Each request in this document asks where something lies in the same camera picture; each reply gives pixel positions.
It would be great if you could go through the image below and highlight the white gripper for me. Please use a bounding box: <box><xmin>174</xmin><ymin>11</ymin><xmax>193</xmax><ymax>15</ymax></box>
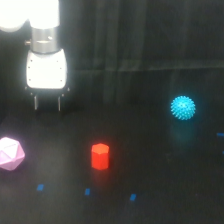
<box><xmin>25</xmin><ymin>49</ymin><xmax>68</xmax><ymax>111</ymax></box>

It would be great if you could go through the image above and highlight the red hexagonal block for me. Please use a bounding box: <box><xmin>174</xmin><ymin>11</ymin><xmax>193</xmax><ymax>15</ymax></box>
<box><xmin>91</xmin><ymin>143</ymin><xmax>109</xmax><ymax>170</ymax></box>

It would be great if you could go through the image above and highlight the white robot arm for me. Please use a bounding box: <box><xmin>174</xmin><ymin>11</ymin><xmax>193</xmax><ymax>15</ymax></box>
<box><xmin>0</xmin><ymin>0</ymin><xmax>67</xmax><ymax>91</ymax></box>

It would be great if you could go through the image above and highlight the pink polyhedron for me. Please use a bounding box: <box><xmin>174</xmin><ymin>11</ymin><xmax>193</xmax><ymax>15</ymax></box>
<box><xmin>0</xmin><ymin>137</ymin><xmax>25</xmax><ymax>171</ymax></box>

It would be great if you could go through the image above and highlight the black backdrop curtain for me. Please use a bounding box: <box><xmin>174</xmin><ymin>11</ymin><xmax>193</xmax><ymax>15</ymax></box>
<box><xmin>0</xmin><ymin>0</ymin><xmax>224</xmax><ymax>73</ymax></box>

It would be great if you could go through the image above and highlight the blue tape marker left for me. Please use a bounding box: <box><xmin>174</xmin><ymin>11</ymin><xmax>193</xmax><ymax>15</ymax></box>
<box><xmin>37</xmin><ymin>184</ymin><xmax>44</xmax><ymax>191</ymax></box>

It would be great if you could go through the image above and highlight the blue tape marker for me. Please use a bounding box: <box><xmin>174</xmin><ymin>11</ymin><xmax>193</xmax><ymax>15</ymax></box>
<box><xmin>85</xmin><ymin>188</ymin><xmax>90</xmax><ymax>196</ymax></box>
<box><xmin>217</xmin><ymin>133</ymin><xmax>224</xmax><ymax>137</ymax></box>
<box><xmin>130</xmin><ymin>194</ymin><xmax>137</xmax><ymax>201</ymax></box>
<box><xmin>37</xmin><ymin>184</ymin><xmax>44</xmax><ymax>191</ymax></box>

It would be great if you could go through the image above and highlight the blue tape marker middle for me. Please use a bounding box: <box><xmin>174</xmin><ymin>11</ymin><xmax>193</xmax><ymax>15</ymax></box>
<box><xmin>85</xmin><ymin>188</ymin><xmax>90</xmax><ymax>196</ymax></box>

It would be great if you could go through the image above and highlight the blue spiky ball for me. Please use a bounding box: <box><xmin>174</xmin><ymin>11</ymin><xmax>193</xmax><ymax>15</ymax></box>
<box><xmin>171</xmin><ymin>96</ymin><xmax>196</xmax><ymax>121</ymax></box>

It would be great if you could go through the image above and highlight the blue tape marker far right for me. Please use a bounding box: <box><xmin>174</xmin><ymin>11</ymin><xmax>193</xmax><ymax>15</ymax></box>
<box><xmin>217</xmin><ymin>133</ymin><xmax>224</xmax><ymax>137</ymax></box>

